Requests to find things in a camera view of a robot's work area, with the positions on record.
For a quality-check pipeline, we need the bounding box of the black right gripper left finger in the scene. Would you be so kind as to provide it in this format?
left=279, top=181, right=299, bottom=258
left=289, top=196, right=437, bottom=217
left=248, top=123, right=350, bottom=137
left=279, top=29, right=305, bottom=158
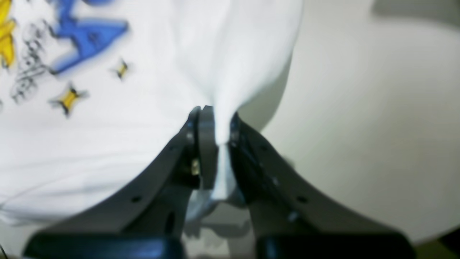
left=23, top=105, right=217, bottom=259

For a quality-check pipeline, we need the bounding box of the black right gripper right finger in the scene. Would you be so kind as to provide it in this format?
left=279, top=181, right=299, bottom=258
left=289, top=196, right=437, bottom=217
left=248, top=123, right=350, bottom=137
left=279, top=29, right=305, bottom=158
left=229, top=114, right=416, bottom=259

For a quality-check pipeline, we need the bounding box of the white printed t-shirt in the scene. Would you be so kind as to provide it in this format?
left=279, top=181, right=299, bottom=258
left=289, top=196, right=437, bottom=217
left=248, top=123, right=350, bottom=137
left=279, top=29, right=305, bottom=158
left=1, top=0, right=304, bottom=225

